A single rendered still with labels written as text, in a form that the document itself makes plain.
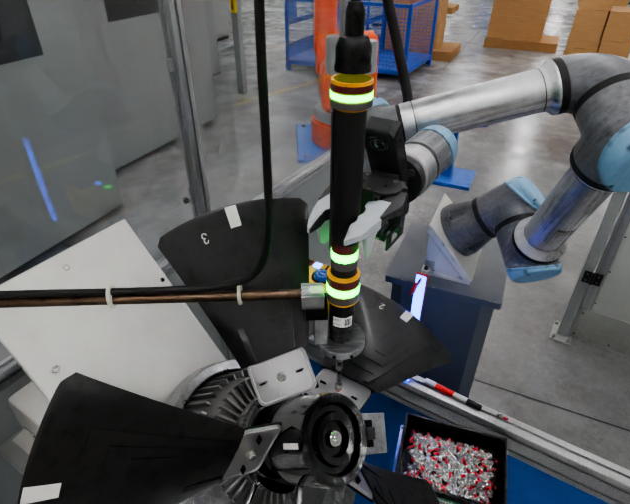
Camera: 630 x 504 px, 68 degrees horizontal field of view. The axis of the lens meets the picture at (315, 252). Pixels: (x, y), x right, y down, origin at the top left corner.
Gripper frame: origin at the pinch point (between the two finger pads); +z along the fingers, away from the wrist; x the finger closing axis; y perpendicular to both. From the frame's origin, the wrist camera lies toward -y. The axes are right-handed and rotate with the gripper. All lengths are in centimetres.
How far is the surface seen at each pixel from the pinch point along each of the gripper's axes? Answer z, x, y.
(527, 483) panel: -39, -33, 81
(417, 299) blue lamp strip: -37, 0, 38
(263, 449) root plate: 12.6, 2.3, 28.9
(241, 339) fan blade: 4.4, 12.0, 20.8
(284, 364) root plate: 2.7, 5.7, 23.8
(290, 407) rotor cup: 6.8, 1.9, 26.3
